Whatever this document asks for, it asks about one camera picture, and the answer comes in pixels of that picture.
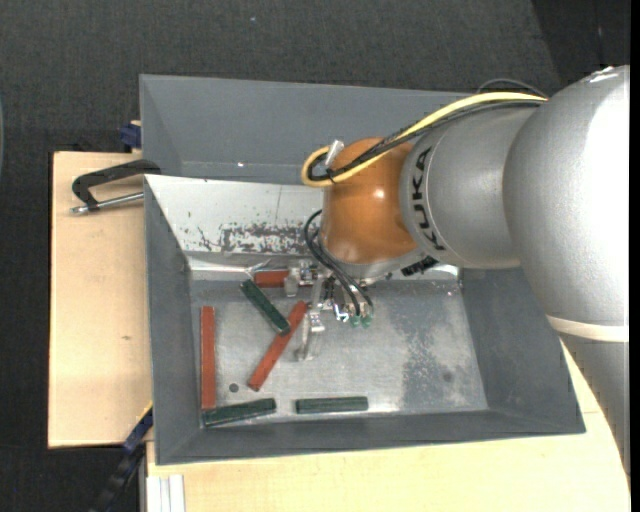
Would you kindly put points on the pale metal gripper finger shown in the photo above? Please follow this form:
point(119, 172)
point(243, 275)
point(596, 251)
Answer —
point(315, 322)
point(308, 276)

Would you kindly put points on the red-brown flat block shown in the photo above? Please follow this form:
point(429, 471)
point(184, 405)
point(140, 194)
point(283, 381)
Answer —
point(276, 350)
point(208, 357)
point(270, 279)

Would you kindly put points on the dark green flat block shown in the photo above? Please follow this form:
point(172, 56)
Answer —
point(331, 404)
point(265, 306)
point(239, 412)

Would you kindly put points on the grey metal bin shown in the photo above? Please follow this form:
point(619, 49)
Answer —
point(400, 360)

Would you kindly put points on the pale wood flat board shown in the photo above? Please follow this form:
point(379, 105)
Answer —
point(95, 310)

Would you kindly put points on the black cylinder on white bracket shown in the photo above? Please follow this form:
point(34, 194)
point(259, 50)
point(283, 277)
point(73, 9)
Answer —
point(417, 267)

